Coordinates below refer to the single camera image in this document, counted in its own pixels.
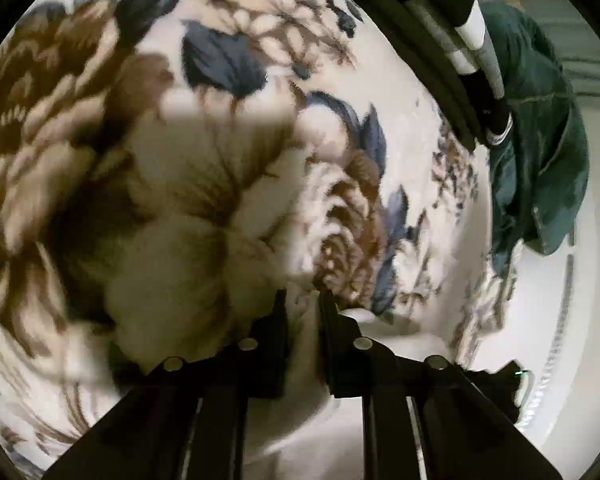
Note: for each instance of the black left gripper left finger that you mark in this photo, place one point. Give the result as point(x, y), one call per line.
point(256, 366)

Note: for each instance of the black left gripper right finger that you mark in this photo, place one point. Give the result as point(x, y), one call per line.
point(352, 365)

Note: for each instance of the beige small garment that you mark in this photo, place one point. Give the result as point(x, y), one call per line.
point(180, 286)

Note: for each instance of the floral fleece bed blanket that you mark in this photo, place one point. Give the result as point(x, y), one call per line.
point(251, 115)

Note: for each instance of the dark green plush blanket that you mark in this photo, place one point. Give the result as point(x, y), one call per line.
point(539, 173)

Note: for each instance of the black striped folded sock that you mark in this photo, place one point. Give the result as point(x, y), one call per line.
point(459, 28)

